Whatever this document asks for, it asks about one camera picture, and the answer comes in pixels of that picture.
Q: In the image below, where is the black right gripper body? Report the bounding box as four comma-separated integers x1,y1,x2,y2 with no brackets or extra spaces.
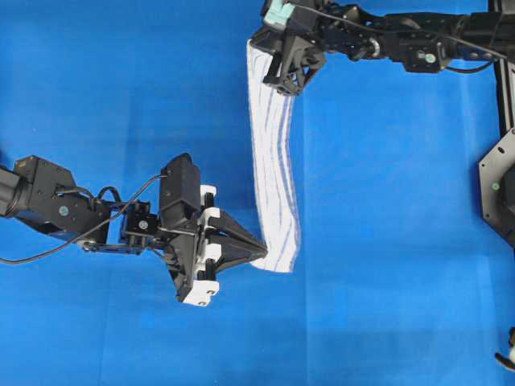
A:
261,1,378,60

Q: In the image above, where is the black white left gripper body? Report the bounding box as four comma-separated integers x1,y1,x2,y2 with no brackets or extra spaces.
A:
160,184,220,307

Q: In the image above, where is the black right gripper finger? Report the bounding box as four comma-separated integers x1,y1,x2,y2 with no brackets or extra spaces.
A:
249,27,286,59
263,35,326,96

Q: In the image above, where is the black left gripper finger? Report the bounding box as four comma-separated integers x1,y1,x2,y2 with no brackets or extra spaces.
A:
208,243,268,278
208,210,266,254

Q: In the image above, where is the blue white striped towel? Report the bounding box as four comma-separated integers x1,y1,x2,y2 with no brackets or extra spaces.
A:
246,44,301,273

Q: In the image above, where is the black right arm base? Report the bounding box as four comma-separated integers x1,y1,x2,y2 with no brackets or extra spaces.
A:
478,129,514,248

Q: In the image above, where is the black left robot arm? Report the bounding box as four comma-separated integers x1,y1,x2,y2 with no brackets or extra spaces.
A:
1,154,267,307

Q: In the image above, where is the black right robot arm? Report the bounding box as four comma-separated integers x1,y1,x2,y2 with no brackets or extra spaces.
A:
249,1,514,97

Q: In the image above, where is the blue table cloth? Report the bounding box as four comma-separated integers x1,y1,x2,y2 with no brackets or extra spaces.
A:
1,1,514,385

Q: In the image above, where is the black white clip object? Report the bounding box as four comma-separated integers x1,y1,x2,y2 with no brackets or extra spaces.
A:
494,326,515,372

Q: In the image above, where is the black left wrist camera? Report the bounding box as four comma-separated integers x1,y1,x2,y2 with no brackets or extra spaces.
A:
159,153,201,230

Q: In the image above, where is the black camera cable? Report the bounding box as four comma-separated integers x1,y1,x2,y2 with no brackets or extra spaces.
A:
0,172,170,265

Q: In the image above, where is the black aluminium frame post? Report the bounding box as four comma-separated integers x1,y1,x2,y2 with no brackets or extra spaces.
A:
488,0,514,137

